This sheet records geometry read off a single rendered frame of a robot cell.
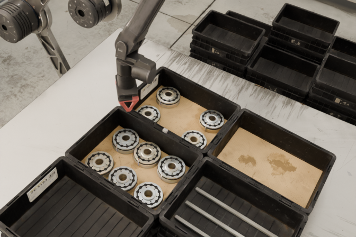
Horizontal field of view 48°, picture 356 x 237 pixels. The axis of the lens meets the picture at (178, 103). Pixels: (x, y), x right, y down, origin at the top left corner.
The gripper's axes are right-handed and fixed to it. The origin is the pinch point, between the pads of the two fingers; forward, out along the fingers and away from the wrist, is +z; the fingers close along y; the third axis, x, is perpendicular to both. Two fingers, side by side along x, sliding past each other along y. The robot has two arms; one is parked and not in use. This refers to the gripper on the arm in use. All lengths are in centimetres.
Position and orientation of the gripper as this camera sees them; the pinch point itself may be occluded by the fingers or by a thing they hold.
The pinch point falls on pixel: (127, 102)
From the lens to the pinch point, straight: 139.2
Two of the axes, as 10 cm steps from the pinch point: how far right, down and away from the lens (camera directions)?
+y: -2.1, -7.0, 6.8
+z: -0.5, 7.0, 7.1
